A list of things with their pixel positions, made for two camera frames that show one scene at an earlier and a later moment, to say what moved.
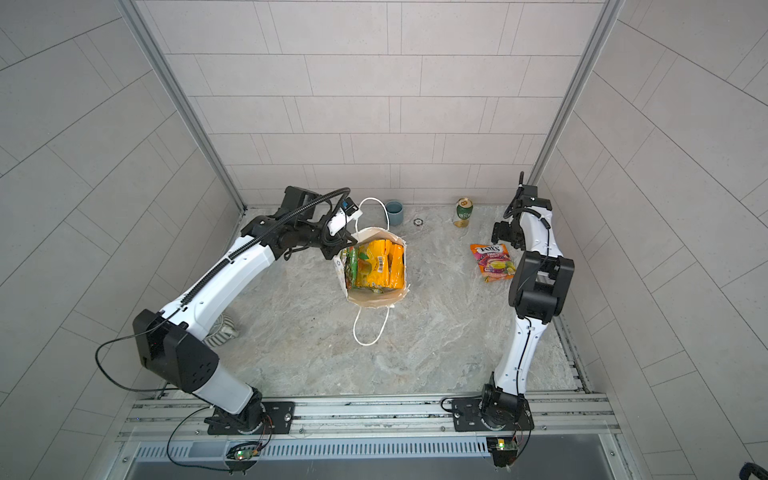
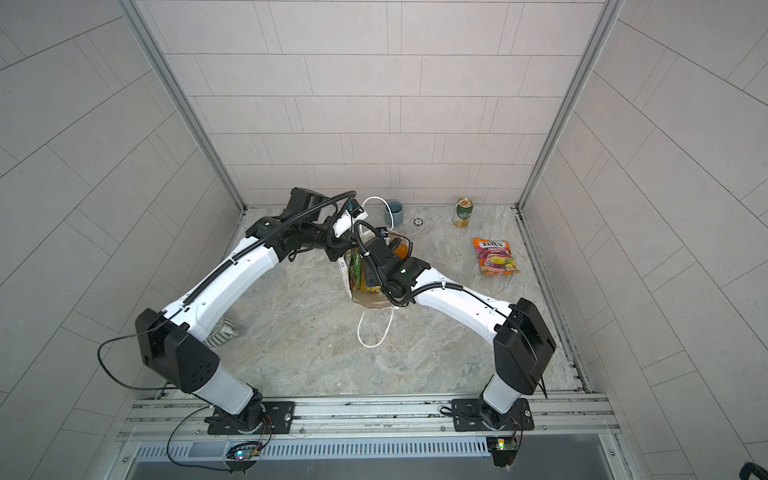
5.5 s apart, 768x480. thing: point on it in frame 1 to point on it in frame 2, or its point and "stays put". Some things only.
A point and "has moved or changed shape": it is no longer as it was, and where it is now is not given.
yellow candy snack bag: (373, 265) has moved or changed shape
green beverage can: (464, 208) stays put
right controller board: (503, 449) stays put
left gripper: (339, 242) stays put
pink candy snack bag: (494, 261) stays put
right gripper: (503, 231) to (370, 280)
